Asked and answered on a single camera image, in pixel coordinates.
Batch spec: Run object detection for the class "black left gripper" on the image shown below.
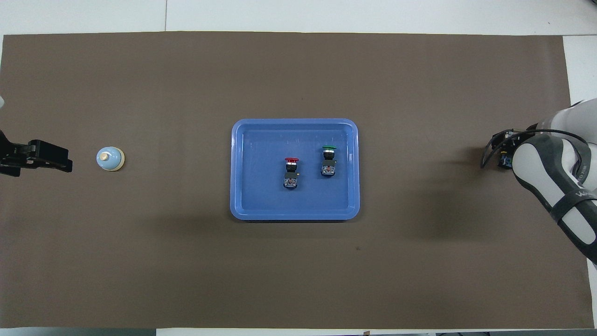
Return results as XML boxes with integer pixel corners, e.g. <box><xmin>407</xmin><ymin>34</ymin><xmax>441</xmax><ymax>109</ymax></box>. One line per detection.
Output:
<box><xmin>0</xmin><ymin>130</ymin><xmax>73</xmax><ymax>177</ymax></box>

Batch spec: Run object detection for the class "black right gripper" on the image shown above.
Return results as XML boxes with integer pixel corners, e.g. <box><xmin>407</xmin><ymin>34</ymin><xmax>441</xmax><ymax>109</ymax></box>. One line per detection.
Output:
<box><xmin>490</xmin><ymin>129</ymin><xmax>528</xmax><ymax>170</ymax></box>

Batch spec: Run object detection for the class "green push button switch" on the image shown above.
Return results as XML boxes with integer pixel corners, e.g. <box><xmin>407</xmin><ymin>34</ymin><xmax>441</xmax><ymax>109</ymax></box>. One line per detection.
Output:
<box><xmin>320</xmin><ymin>145</ymin><xmax>338</xmax><ymax>178</ymax></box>

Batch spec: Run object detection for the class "light blue call bell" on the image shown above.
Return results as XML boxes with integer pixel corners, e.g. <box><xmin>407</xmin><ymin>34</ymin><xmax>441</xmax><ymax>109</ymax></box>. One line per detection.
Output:
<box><xmin>96</xmin><ymin>147</ymin><xmax>125</xmax><ymax>173</ymax></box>

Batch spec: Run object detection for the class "brown table mat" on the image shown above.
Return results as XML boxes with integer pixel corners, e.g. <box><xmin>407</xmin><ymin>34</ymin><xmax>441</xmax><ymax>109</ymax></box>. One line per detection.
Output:
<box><xmin>0</xmin><ymin>31</ymin><xmax>595</xmax><ymax>329</ymax></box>

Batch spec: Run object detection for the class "blue plastic tray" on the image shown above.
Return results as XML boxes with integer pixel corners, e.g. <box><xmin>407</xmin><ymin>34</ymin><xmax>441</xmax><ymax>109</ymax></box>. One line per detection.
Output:
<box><xmin>229</xmin><ymin>118</ymin><xmax>361</xmax><ymax>221</ymax></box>

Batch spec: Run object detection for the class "red push button switch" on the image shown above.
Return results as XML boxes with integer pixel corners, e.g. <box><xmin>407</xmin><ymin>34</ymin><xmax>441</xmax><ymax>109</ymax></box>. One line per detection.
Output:
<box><xmin>282</xmin><ymin>157</ymin><xmax>300</xmax><ymax>190</ymax></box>

